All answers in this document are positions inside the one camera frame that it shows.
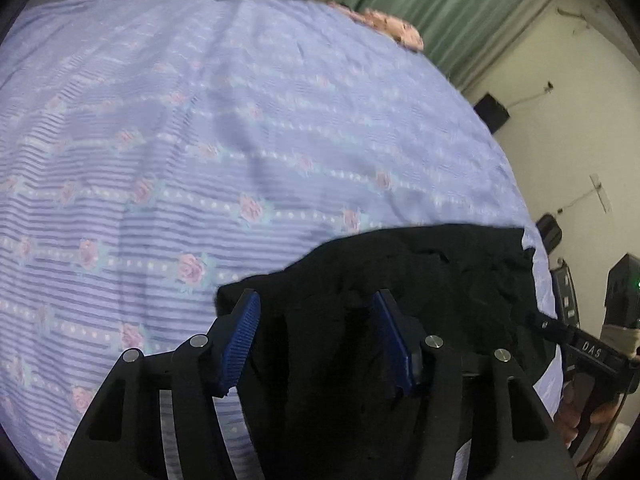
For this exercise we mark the person's right hand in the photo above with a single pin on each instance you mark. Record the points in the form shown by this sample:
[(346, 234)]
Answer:
[(567, 410)]

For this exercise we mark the black power strip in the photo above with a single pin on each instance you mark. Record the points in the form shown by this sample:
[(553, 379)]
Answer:
[(566, 295)]

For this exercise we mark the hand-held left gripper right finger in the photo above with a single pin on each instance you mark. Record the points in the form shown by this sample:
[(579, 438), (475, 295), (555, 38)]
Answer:
[(394, 346)]

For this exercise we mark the green curtain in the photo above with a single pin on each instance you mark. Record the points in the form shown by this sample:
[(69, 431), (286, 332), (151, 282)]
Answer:
[(450, 10)]

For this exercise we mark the black pants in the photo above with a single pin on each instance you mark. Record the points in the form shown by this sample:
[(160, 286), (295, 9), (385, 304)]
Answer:
[(350, 320)]

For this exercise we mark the purple floral bed sheet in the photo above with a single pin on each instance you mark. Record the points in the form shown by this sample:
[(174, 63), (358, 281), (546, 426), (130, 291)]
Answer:
[(200, 135)]

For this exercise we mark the black bag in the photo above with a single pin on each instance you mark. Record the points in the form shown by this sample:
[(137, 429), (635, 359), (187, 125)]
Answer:
[(550, 232)]

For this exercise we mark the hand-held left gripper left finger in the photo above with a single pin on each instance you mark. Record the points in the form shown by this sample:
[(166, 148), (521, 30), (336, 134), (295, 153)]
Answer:
[(243, 336)]

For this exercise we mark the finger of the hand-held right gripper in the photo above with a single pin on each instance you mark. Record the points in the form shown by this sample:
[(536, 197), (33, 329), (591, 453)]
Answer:
[(550, 326)]

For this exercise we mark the black wall box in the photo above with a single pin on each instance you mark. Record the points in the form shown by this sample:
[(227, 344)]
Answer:
[(491, 112)]

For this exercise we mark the pink floral pillow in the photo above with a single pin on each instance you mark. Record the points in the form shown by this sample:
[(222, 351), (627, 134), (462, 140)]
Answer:
[(387, 24)]

